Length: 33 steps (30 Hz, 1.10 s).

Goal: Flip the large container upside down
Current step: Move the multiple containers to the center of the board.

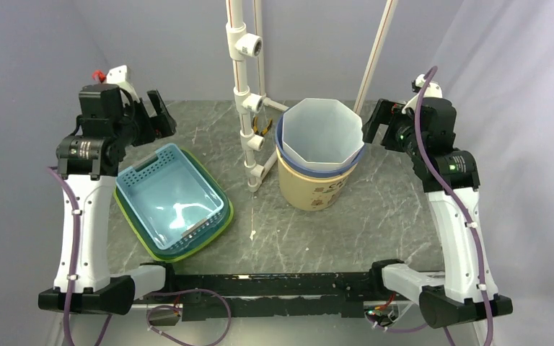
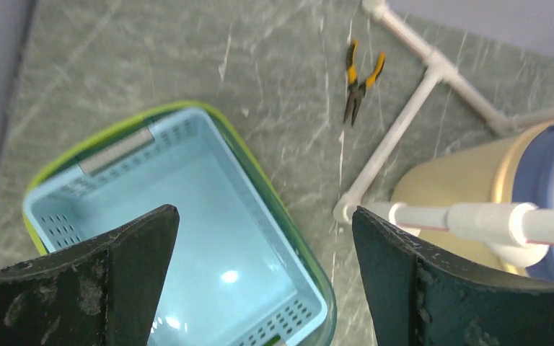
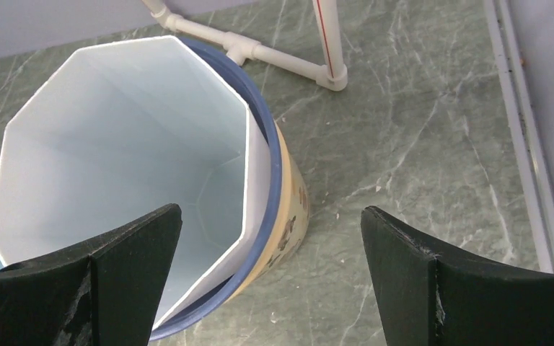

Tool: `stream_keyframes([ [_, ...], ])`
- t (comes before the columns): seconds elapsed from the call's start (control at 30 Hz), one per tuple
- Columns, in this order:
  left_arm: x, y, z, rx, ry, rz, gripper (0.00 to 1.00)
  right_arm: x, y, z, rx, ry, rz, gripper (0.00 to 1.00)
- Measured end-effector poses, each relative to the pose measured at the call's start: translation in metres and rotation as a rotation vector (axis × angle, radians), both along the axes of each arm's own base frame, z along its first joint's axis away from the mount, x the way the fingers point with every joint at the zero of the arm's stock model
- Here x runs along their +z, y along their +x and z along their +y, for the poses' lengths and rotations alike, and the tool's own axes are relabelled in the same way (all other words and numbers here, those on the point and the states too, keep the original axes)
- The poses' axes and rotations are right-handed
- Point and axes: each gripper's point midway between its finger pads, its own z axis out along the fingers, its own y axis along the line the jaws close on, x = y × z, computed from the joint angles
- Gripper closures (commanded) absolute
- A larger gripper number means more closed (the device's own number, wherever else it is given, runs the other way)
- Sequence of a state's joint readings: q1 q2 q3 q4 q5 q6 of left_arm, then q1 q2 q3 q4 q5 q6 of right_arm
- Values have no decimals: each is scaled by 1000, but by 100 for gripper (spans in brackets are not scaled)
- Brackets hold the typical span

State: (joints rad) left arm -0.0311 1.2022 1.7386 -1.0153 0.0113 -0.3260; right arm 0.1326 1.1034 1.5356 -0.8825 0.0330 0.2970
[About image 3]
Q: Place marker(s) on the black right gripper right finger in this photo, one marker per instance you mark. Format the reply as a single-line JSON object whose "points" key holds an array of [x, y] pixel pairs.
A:
{"points": [[430, 292]]}

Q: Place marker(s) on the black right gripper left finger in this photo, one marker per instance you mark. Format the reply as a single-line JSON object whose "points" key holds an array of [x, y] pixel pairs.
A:
{"points": [[101, 291]]}

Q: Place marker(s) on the blue and cream bucket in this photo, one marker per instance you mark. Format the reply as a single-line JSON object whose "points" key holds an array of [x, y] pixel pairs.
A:
{"points": [[285, 181]]}

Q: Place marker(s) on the white octagonal plastic container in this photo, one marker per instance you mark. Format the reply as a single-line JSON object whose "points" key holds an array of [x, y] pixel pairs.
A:
{"points": [[121, 129]]}

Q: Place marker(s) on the metal rail at wall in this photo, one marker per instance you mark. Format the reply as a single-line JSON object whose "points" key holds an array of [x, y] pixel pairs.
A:
{"points": [[533, 171]]}

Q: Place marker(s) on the white PVC pipe frame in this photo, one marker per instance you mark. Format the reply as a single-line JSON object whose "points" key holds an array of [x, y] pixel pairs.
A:
{"points": [[332, 75]]}

